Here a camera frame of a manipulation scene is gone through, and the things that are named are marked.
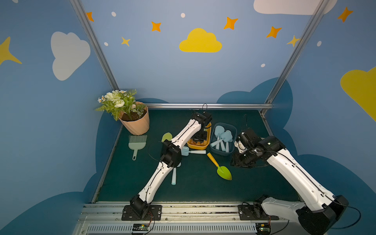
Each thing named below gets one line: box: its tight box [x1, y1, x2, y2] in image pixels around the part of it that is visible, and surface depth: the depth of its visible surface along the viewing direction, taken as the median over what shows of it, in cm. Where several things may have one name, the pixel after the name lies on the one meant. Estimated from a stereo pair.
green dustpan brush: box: [128, 135, 148, 161], surface depth 103 cm
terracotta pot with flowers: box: [94, 89, 150, 136], surface depth 90 cm
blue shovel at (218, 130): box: [214, 125, 226, 151], surface depth 107 cm
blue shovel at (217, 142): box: [210, 137, 226, 148], surface depth 99 cm
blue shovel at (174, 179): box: [171, 162, 182, 186], surface depth 86 cm
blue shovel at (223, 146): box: [220, 140, 227, 152], surface depth 100 cm
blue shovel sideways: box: [181, 146, 207, 157], surface depth 100 cm
